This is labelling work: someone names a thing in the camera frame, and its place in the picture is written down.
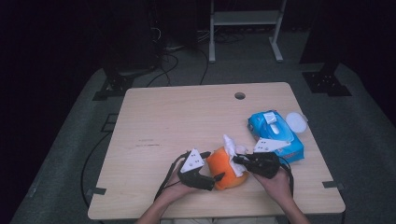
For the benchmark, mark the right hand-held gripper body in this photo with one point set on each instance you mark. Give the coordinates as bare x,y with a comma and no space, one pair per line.
263,165

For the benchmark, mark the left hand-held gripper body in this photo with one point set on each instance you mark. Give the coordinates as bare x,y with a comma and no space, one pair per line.
194,179

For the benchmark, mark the orange plush toy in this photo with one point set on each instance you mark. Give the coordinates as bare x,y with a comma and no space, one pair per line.
219,165

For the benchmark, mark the white wet wipe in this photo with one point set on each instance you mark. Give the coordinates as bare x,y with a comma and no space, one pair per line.
230,146

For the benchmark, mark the blue wet wipes pack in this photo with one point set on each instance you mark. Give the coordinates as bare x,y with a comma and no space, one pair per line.
258,123

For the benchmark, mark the person's left hand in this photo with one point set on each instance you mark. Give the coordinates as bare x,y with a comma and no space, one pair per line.
174,191

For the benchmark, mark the person's right hand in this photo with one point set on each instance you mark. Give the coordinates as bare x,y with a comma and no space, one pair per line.
275,186

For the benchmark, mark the person's light trousers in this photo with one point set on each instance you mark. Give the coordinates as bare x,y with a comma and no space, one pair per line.
193,221

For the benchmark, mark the white oval pack lid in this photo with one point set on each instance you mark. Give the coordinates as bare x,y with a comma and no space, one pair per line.
296,122

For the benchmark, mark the black floor plate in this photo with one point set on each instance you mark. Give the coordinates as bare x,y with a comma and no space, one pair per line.
109,123

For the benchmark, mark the black stand base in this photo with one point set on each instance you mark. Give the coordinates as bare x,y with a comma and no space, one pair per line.
325,82
116,84

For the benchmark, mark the black equipment tower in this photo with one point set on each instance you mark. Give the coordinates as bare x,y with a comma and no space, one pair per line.
134,37

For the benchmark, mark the white metal stand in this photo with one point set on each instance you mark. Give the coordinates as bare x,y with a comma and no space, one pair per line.
246,17

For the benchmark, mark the grey table edge bracket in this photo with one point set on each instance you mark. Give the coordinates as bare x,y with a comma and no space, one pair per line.
332,184
98,190

